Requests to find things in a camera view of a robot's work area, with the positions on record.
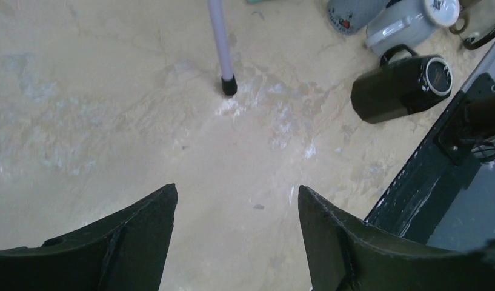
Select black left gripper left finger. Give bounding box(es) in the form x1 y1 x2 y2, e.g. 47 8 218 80
0 184 178 290

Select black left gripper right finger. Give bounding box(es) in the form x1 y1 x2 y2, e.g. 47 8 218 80
298 186 495 290

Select black mug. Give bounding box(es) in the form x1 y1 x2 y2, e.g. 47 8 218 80
350 44 453 124

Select grey mug with lettering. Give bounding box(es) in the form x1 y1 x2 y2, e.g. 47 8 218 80
327 0 390 35

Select light grey mug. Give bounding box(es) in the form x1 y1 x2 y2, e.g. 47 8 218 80
365 0 460 56

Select dark blue mug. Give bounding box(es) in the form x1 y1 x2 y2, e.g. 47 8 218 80
462 27 495 50

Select brown mug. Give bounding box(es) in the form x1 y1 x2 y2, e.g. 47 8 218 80
449 0 480 35

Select lilac tripod stand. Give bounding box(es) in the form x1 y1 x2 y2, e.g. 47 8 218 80
207 0 238 98

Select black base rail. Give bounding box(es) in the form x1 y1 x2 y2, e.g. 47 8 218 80
366 73 495 249

